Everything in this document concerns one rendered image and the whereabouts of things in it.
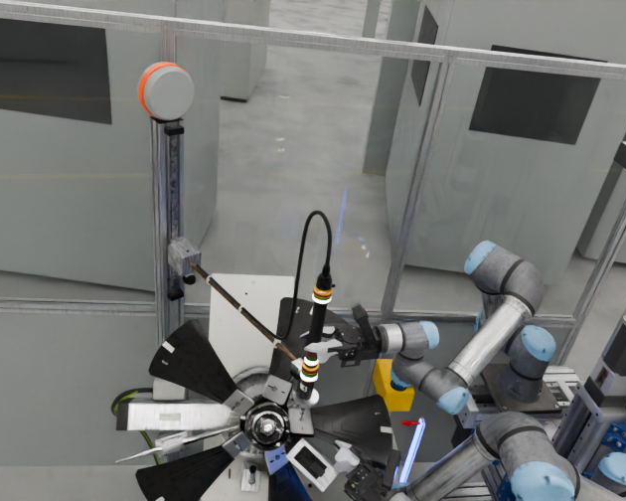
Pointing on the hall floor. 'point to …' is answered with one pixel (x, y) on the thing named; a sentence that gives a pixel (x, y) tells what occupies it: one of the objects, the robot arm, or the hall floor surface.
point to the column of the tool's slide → (168, 315)
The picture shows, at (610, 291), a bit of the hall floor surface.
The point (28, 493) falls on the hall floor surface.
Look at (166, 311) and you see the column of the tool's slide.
